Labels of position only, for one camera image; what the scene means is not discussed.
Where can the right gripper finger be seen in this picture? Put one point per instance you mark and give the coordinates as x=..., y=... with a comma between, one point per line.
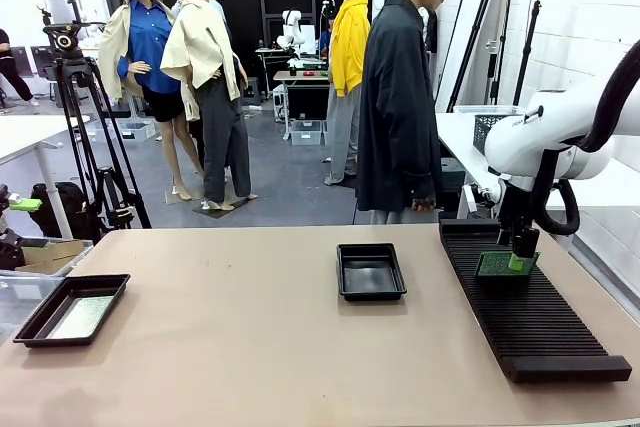
x=504, y=238
x=525, y=244

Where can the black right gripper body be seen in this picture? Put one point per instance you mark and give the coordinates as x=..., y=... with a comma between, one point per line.
x=512, y=207

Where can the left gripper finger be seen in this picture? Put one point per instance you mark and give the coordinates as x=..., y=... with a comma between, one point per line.
x=25, y=204
x=34, y=243

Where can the black ESD tray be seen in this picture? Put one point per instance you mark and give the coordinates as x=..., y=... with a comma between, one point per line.
x=70, y=289
x=370, y=277

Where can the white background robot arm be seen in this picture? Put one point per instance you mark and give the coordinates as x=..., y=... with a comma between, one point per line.
x=291, y=27

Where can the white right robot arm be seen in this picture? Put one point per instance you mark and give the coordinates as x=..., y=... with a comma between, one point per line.
x=530, y=142

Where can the person's right forearm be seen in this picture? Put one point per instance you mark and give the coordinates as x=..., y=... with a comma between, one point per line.
x=425, y=172

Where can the person's right hand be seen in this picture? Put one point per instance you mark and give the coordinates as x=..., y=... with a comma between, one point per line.
x=424, y=204

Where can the brown cardboard box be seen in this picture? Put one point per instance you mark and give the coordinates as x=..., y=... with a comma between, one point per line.
x=50, y=252

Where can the large clear plastic bin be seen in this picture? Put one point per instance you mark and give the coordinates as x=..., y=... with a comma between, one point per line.
x=30, y=292

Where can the white round-cornered table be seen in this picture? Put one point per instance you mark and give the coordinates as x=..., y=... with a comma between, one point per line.
x=30, y=132

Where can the grey perforated basket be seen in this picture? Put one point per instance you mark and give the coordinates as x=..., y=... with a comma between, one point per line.
x=485, y=129

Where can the black slotted PCB rack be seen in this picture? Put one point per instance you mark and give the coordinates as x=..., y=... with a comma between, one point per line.
x=540, y=327

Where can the shallow clear plastic bin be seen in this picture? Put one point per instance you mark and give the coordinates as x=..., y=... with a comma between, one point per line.
x=480, y=109

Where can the clear plastic storage bin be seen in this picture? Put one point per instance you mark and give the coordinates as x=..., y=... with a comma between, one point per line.
x=135, y=131
x=306, y=132

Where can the background person in black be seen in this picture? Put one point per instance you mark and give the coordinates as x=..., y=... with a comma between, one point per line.
x=10, y=72

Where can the person in dark shirt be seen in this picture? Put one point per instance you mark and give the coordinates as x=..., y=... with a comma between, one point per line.
x=395, y=122

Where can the thin black stand pole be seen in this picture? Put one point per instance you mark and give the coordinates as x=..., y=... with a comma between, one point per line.
x=527, y=37

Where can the black light stand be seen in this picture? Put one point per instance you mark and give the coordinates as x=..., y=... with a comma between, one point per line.
x=480, y=12

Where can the mannequin with blue shirt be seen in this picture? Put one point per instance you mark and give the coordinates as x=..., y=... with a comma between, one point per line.
x=147, y=47

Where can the mannequin with yellow hoodie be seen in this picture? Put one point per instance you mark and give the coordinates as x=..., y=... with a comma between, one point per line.
x=350, y=47

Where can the mannequin with cream jacket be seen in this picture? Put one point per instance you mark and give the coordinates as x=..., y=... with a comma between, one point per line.
x=200, y=47

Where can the background work table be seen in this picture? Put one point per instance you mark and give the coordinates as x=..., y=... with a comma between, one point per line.
x=300, y=76

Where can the dark stool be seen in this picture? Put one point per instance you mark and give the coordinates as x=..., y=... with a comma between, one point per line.
x=252, y=89

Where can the black camera tripod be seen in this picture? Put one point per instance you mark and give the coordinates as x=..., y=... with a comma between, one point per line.
x=67, y=42

